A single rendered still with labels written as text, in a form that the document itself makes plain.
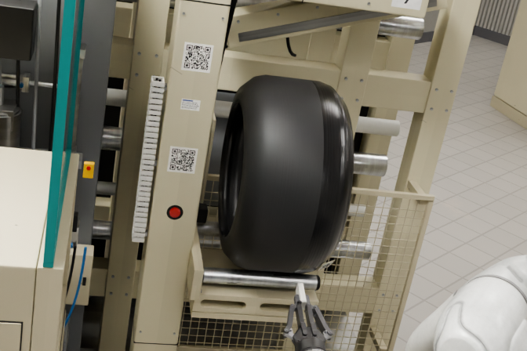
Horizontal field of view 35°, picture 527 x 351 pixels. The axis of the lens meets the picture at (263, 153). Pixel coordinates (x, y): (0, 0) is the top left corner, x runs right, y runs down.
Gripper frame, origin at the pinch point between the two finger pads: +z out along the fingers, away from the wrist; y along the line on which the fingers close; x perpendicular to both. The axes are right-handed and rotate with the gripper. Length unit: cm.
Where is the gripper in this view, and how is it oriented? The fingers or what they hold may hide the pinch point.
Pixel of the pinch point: (300, 295)
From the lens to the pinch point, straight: 222.2
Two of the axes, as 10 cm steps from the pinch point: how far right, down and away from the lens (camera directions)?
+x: -1.9, 7.8, 5.9
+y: -9.8, -0.9, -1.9
